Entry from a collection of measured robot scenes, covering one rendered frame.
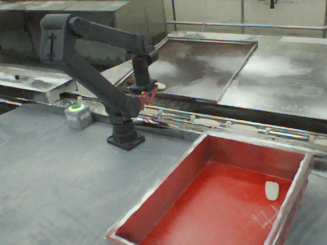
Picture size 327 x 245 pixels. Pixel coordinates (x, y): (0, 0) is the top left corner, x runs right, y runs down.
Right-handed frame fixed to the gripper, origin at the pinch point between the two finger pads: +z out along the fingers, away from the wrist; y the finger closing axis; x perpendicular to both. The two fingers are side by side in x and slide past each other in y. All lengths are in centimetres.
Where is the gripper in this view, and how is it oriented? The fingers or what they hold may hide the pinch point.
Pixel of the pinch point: (146, 105)
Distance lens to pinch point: 137.2
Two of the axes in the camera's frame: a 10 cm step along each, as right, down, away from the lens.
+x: 8.8, 1.6, -4.5
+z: 0.8, 8.8, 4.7
